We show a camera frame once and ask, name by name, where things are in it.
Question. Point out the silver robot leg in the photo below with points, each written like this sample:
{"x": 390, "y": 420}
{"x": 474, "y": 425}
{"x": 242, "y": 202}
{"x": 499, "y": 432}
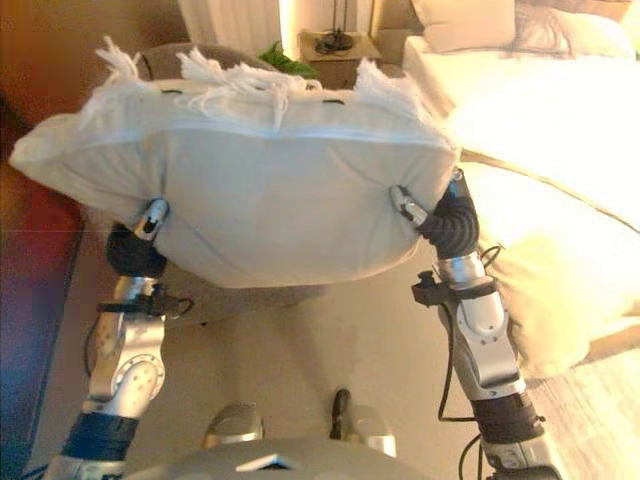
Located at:
{"x": 235, "y": 425}
{"x": 370, "y": 425}

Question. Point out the green leafy potted plant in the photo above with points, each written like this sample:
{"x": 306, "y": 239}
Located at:
{"x": 285, "y": 62}

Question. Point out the large white pillow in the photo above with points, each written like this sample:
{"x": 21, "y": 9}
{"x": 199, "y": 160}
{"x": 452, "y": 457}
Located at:
{"x": 465, "y": 25}

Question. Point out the silver robot torso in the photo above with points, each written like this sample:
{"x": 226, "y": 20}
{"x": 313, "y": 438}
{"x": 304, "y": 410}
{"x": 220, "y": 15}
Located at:
{"x": 260, "y": 465}

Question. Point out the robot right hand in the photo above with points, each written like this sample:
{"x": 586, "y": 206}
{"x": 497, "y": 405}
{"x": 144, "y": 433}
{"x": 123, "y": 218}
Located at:
{"x": 452, "y": 225}

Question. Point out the white fringed cushion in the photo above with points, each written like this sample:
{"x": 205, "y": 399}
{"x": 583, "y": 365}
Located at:
{"x": 280, "y": 200}

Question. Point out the grey patterned rug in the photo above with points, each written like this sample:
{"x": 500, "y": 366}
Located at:
{"x": 600, "y": 425}

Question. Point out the glossy brown wardrobe door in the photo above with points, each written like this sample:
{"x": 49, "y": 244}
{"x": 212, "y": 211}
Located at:
{"x": 35, "y": 240}

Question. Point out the white pleated curtain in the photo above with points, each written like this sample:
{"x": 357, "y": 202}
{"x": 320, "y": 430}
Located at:
{"x": 225, "y": 20}

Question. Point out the small white pillow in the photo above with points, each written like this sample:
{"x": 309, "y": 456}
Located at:
{"x": 600, "y": 35}

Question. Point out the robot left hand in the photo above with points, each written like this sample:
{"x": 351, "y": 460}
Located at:
{"x": 132, "y": 252}

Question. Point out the silver robot left leg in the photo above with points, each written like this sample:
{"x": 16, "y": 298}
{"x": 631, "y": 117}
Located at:
{"x": 235, "y": 425}

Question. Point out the white duvet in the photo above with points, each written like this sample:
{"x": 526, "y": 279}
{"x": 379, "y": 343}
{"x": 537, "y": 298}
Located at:
{"x": 525, "y": 100}

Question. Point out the grey upholstered armchair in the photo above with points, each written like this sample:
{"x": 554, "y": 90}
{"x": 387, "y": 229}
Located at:
{"x": 240, "y": 300}

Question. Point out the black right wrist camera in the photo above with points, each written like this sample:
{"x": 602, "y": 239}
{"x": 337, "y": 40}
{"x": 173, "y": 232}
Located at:
{"x": 426, "y": 290}

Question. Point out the beige wooden nightstand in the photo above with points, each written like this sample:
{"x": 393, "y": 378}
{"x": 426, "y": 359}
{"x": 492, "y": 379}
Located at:
{"x": 350, "y": 55}

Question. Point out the silver robot right leg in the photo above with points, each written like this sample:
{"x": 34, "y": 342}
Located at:
{"x": 370, "y": 425}

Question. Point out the grey patterned pillow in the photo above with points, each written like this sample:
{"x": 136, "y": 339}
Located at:
{"x": 542, "y": 27}

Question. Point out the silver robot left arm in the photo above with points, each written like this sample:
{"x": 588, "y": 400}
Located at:
{"x": 125, "y": 370}

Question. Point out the beige upholstered bed frame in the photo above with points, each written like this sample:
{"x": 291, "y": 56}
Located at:
{"x": 392, "y": 35}

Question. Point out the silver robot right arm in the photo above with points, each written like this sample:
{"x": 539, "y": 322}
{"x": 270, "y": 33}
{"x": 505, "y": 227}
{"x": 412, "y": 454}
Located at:
{"x": 485, "y": 340}

